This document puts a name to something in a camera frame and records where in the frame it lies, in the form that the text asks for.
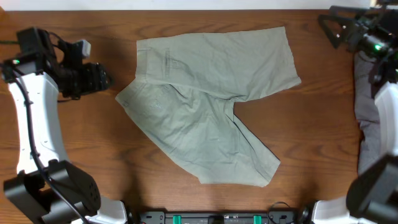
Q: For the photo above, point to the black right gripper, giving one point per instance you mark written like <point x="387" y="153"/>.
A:
<point x="361" y="25"/>

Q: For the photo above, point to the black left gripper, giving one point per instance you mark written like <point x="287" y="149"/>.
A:
<point x="94" y="79"/>

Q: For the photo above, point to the light green shorts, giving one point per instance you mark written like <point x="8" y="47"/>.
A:
<point x="183" y="96"/>

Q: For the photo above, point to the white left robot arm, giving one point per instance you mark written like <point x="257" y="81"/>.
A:
<point x="48" y="188"/>

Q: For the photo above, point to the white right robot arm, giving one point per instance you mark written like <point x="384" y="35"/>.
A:
<point x="372" y="197"/>

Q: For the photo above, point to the grey folded trousers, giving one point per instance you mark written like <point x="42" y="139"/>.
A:
<point x="366" y="113"/>

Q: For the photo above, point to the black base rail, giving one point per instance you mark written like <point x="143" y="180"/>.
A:
<point x="278" y="213"/>

